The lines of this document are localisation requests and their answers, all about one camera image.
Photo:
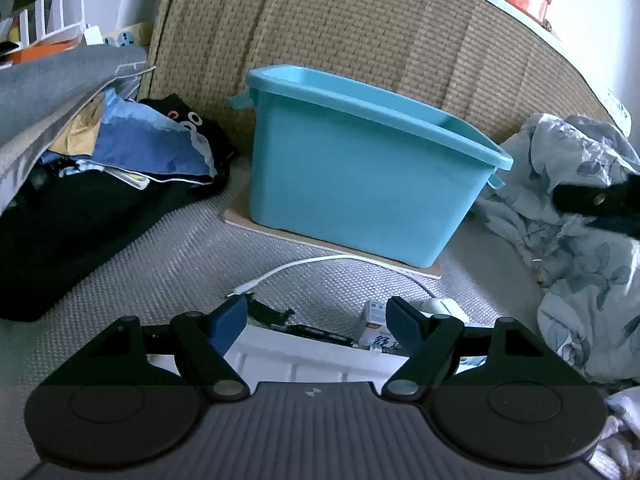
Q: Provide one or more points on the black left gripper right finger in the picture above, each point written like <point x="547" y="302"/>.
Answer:
<point x="431" y="345"/>

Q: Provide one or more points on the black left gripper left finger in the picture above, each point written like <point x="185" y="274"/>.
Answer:
<point x="201" y="342"/>

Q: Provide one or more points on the white desktop file rack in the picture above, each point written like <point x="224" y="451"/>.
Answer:
<point x="64" y="21"/>

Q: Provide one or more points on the white charger plug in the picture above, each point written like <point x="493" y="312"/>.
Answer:
<point x="443" y="306"/>

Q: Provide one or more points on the small white medicine box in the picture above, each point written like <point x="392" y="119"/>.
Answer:
<point x="373" y="331"/>

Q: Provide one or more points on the black pen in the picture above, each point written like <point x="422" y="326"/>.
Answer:
<point x="317" y="334"/>

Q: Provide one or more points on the thin wooden board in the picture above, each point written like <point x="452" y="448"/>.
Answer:
<point x="237" y="214"/>

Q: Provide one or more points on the floral blue white blanket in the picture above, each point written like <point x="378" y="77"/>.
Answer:
<point x="589" y="314"/>

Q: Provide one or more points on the pile of folded clothes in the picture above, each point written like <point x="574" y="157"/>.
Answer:
<point x="75" y="212"/>

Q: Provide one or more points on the turquoise plastic storage bin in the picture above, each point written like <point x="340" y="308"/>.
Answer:
<point x="362" y="167"/>

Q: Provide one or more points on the grey folded trousers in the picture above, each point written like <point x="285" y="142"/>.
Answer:
<point x="39" y="98"/>

